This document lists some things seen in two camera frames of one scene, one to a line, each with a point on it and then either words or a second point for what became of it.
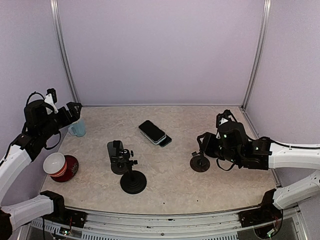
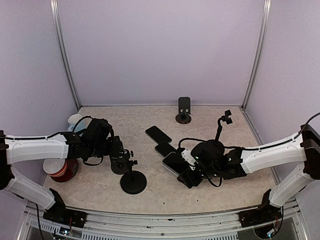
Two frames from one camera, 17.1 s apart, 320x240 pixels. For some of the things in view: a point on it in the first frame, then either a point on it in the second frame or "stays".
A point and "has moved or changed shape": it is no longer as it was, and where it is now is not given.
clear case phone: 158,142 → 175,163
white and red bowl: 55,164 stays
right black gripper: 207,145 → 189,179
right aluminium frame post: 258,52 stays
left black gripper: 74,115 → 108,154
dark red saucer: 72,170 stays
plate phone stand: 200,163 has moved or changed shape
